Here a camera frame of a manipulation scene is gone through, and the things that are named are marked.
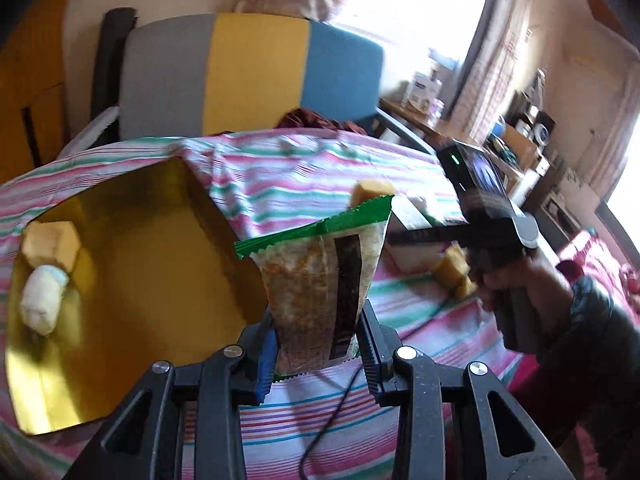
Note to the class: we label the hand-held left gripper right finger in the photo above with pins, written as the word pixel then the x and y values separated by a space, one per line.
pixel 372 362

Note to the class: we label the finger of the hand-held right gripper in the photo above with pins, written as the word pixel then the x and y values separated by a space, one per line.
pixel 425 236

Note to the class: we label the dark red cloth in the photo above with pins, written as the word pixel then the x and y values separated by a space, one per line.
pixel 315 120

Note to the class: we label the wooden wardrobe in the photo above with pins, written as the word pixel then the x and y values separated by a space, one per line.
pixel 30 85

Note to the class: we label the wooden desk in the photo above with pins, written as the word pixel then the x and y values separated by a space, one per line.
pixel 425 122

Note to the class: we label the cluttered shelf unit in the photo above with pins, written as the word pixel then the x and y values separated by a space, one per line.
pixel 525 145

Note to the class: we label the green-topped speckled snack packet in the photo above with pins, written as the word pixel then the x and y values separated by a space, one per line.
pixel 310 285

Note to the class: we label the grey yellow blue chair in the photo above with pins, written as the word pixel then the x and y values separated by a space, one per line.
pixel 250 75

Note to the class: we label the striped tablecloth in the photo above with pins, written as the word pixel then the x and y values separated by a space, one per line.
pixel 280 175

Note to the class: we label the white box with label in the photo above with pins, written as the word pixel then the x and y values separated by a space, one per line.
pixel 422 91

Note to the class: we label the person's right forearm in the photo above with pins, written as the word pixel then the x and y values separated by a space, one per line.
pixel 600 330

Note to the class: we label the person's right hand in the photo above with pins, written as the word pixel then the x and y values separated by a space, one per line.
pixel 530 280

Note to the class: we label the yellow sponge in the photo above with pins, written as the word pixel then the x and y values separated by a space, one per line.
pixel 455 272
pixel 50 245
pixel 372 192

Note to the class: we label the black rolled mat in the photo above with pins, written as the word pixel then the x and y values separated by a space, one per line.
pixel 107 60

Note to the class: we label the white paper roll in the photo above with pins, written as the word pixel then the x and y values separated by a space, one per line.
pixel 42 300

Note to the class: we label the gold cardboard box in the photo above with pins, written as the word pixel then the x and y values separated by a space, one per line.
pixel 150 270

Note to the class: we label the checked curtain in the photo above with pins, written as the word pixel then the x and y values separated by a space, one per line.
pixel 495 60

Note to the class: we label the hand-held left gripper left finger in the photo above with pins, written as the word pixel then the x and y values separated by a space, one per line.
pixel 265 366

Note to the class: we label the white foam sheet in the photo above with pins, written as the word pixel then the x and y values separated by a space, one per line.
pixel 95 130

